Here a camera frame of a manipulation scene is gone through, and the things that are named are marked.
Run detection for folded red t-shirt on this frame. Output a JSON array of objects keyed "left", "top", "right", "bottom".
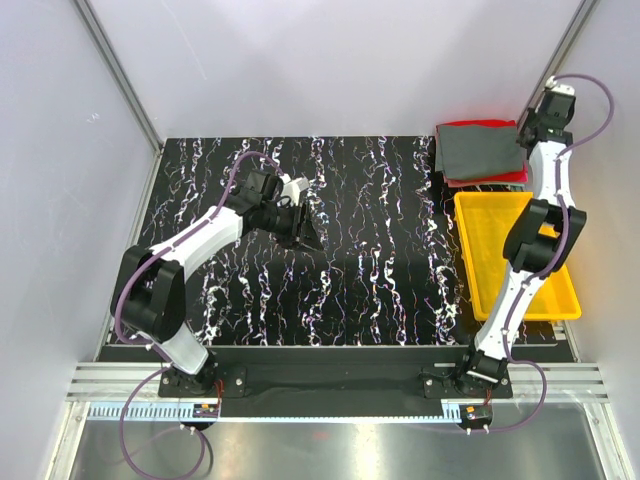
[{"left": 435, "top": 118, "right": 530, "bottom": 187}]

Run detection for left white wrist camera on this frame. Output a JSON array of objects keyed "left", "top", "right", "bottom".
[{"left": 280, "top": 174, "right": 309, "bottom": 205}]

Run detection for aluminium frame post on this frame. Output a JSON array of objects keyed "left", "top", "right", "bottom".
[
  {"left": 517, "top": 0, "right": 600, "bottom": 128},
  {"left": 69, "top": 0, "right": 165, "bottom": 156}
]

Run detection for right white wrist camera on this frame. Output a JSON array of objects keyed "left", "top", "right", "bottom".
[{"left": 544, "top": 76, "right": 575, "bottom": 96}]

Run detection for white slotted cable duct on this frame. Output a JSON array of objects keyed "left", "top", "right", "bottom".
[{"left": 88, "top": 400, "right": 462, "bottom": 424}]

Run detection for aluminium rail profile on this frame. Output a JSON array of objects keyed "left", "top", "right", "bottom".
[{"left": 68, "top": 362, "right": 608, "bottom": 403}]

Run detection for grey t-shirt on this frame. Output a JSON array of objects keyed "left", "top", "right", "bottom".
[{"left": 433, "top": 122, "right": 525, "bottom": 180}]

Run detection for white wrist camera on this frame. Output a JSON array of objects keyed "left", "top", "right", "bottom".
[
  {"left": 280, "top": 174, "right": 309, "bottom": 205},
  {"left": 544, "top": 76, "right": 575, "bottom": 96}
]

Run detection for yellow plastic bin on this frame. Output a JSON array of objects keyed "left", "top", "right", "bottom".
[{"left": 454, "top": 191, "right": 582, "bottom": 321}]

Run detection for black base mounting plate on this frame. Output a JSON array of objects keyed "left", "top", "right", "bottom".
[{"left": 159, "top": 346, "right": 484, "bottom": 420}]

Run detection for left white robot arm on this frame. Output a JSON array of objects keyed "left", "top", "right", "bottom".
[{"left": 110, "top": 171, "right": 323, "bottom": 396}]

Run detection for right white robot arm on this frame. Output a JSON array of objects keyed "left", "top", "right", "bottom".
[{"left": 453, "top": 84, "right": 586, "bottom": 397}]

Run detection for right aluminium frame post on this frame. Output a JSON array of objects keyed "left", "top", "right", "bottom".
[{"left": 517, "top": 0, "right": 600, "bottom": 128}]

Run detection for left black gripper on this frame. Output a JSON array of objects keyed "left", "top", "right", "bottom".
[{"left": 261, "top": 202, "right": 324, "bottom": 254}]

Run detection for left aluminium frame post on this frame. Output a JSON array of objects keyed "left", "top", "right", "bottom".
[{"left": 69, "top": 0, "right": 165, "bottom": 156}]

